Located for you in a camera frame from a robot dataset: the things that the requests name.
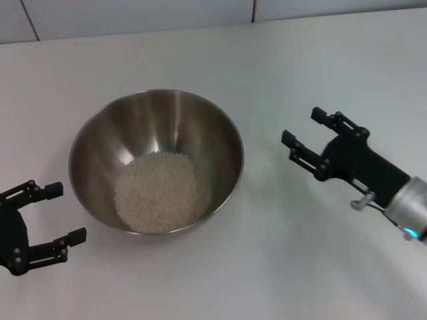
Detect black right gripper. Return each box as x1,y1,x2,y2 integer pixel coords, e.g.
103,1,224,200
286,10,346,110
281,106,410,208

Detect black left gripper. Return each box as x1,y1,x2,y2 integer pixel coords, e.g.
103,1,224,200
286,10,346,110
0,179,88,277

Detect white rice grains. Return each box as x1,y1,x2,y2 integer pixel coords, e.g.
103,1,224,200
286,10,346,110
113,151,214,234

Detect stainless steel mixing bowl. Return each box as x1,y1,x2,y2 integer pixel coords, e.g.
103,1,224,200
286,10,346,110
68,88,245,236

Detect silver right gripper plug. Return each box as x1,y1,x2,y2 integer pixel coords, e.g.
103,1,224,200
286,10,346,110
350,191,377,211

